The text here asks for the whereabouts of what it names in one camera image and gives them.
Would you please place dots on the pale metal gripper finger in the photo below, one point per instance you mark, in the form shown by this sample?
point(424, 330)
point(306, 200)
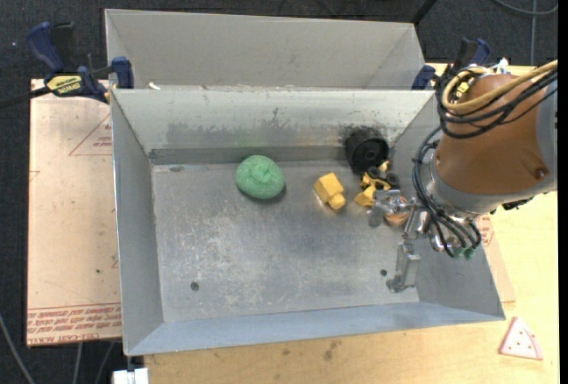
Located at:
point(406, 267)
point(382, 207)

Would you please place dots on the orange round object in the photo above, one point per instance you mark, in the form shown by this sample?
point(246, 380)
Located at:
point(395, 218)

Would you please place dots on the yellow toy vehicle black wheels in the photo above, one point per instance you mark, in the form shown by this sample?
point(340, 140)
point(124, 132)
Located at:
point(370, 191)

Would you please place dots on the yellow toy block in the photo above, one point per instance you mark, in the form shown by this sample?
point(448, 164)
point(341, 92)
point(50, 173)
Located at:
point(329, 189)

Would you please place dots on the black round wheel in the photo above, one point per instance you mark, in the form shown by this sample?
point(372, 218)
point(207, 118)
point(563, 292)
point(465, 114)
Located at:
point(367, 151)

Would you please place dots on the green scrubber ball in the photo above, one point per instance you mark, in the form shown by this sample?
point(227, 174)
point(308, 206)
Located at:
point(259, 177)

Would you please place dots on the pink triangular sanding pad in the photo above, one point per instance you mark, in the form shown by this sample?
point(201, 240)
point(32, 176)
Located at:
point(520, 340)

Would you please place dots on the grey metal bin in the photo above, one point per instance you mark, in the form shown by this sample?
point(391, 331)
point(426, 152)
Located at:
point(248, 249)

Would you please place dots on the brown cardboard board red print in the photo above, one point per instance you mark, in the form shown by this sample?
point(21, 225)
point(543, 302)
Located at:
point(71, 213)

